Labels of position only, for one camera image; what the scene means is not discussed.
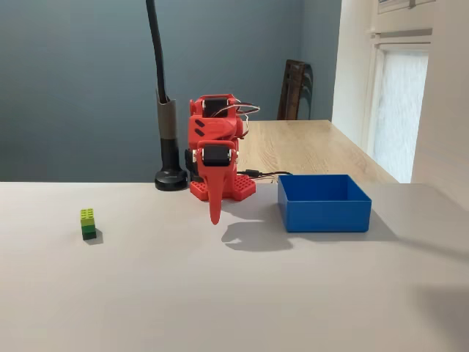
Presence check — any black gooseneck stand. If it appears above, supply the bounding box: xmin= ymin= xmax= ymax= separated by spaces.
xmin=145 ymin=0 xmax=190 ymax=191

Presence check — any small green yellow object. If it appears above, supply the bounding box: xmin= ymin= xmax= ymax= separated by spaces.
xmin=80 ymin=208 xmax=97 ymax=241

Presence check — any blue plastic box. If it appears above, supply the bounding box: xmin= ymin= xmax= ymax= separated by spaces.
xmin=277 ymin=174 xmax=372 ymax=233

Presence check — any white framed window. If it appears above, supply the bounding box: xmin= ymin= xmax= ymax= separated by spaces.
xmin=361 ymin=29 xmax=433 ymax=183

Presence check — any dark wooden chair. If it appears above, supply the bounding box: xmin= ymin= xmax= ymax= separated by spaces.
xmin=277 ymin=59 xmax=314 ymax=121

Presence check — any forearm servo wire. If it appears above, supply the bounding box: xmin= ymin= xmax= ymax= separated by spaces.
xmin=214 ymin=99 xmax=262 ymax=128

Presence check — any black power cable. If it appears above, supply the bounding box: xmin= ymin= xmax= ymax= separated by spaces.
xmin=237 ymin=169 xmax=294 ymax=184

